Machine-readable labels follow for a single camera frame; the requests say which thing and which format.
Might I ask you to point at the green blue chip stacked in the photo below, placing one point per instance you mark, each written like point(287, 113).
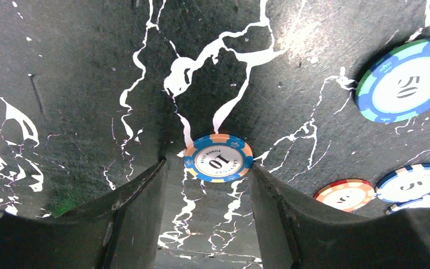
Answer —
point(397, 86)

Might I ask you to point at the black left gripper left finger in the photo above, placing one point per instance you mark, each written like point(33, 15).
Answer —
point(117, 230)

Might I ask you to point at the blue orange ten chip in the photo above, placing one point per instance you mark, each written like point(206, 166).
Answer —
point(218, 158)

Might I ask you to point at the white blue chip upper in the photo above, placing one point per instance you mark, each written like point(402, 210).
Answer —
point(405, 184)

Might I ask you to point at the white blue chip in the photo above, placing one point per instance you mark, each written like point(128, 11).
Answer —
point(423, 202)
point(405, 184)

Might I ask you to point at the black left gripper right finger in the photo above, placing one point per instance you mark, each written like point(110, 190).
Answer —
point(297, 231)

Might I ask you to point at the white blue chip lower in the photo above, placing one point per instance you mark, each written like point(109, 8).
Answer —
point(423, 202)

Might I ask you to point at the red five chip left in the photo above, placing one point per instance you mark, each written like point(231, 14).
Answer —
point(346, 195)

